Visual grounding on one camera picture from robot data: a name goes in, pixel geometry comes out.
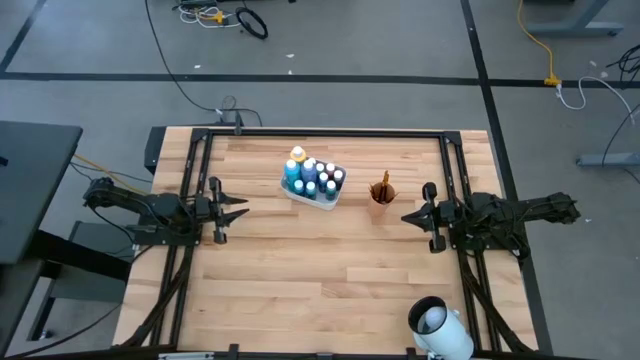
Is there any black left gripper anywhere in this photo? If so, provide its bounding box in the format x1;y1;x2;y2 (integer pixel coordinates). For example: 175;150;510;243
192;175;251;246

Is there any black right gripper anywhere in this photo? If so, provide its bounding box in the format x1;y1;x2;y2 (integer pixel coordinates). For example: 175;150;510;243
400;181;457;255

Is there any orange plastic cup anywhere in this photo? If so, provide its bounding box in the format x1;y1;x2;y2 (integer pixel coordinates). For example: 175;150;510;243
367;180;399;219

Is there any white plastic caddy tray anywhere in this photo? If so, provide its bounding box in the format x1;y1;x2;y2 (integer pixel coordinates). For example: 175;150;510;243
278;149;348;212

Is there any round white table lamp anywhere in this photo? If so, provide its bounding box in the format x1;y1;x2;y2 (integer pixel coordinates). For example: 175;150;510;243
407;295;476;360

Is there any black control box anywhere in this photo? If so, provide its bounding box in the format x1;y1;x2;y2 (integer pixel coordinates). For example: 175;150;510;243
143;125;168;175

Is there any grey desk foot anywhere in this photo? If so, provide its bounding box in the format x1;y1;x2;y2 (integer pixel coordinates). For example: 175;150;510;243
574;152;640;168

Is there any black side desk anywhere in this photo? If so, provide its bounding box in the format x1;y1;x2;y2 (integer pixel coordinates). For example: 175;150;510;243
0;119;134;360

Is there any grey desk leg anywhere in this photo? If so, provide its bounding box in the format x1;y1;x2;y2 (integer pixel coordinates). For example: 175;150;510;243
524;0;626;37

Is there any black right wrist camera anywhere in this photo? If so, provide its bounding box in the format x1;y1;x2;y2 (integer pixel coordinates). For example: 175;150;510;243
438;200;459;232

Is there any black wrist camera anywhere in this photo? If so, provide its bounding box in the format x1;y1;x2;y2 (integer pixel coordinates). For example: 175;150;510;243
438;200;459;232
192;197;212;224

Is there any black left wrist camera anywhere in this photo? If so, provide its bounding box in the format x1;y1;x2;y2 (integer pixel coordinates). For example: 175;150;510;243
192;197;212;224

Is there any black aluminium table frame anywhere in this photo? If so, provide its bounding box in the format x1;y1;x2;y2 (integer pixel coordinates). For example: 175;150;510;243
119;127;556;360

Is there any yellow cable by arm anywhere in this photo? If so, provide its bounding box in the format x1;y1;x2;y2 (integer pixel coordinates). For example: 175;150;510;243
73;153;147;195

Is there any long black floor cable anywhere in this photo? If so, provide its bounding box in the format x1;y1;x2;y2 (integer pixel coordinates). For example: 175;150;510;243
143;0;264;127

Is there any coiled black cable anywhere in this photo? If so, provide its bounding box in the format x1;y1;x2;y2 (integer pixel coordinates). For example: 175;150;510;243
234;7;270;40

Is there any white and yellow cable bundle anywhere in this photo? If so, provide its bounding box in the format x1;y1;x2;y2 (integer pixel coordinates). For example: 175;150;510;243
172;0;241;30

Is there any white floor cable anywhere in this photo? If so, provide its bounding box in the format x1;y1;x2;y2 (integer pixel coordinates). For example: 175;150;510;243
554;74;636;126

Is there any yellow floor extension cable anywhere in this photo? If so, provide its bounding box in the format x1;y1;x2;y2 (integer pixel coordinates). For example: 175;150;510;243
517;0;562;87

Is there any black floor cable tangle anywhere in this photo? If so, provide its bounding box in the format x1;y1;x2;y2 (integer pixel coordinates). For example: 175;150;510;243
602;42;640;166

